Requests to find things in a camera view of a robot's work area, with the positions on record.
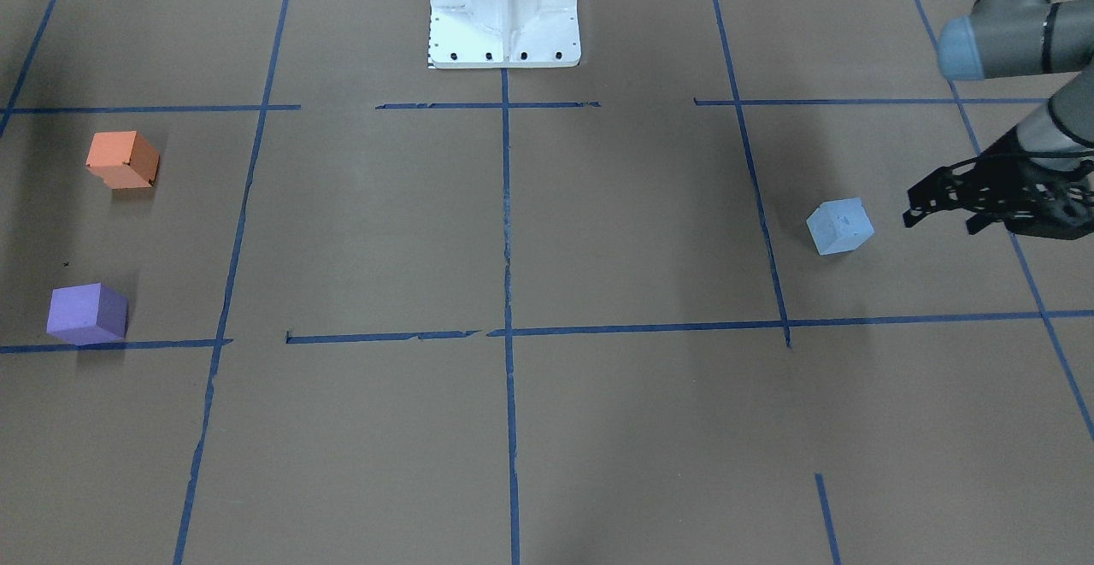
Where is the light blue foam block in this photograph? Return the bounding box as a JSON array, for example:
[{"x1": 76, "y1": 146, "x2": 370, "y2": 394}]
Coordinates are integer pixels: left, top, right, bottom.
[{"x1": 806, "y1": 197, "x2": 875, "y2": 255}]

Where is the orange foam block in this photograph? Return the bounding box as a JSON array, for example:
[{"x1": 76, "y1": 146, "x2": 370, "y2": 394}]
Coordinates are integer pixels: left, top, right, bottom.
[{"x1": 85, "y1": 130, "x2": 161, "y2": 191}]

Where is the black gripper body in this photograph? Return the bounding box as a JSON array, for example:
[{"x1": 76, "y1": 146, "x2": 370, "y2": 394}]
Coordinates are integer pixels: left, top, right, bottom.
[{"x1": 974, "y1": 155, "x2": 1093, "y2": 240}]

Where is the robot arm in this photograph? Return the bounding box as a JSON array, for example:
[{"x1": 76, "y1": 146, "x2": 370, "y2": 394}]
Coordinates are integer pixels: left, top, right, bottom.
[{"x1": 903, "y1": 0, "x2": 1093, "y2": 240}]

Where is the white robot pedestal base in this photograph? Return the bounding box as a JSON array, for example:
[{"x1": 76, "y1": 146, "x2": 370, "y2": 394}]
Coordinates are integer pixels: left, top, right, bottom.
[{"x1": 427, "y1": 0, "x2": 582, "y2": 70}]

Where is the purple foam block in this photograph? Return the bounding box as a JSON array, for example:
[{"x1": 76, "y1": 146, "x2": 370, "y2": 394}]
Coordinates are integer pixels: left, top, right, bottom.
[{"x1": 44, "y1": 283, "x2": 128, "y2": 346}]

